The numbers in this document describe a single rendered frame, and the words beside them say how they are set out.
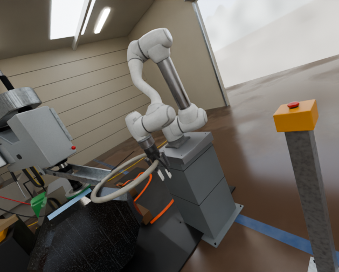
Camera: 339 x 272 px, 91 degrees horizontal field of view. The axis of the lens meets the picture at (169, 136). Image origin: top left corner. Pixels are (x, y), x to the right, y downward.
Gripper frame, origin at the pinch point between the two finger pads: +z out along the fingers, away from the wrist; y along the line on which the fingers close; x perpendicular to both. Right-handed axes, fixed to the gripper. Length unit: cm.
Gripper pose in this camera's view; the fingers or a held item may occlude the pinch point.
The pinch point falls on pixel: (164, 174)
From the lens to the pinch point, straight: 104.3
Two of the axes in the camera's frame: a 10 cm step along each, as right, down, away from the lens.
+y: -8.7, 3.9, 3.1
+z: 4.6, 8.6, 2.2
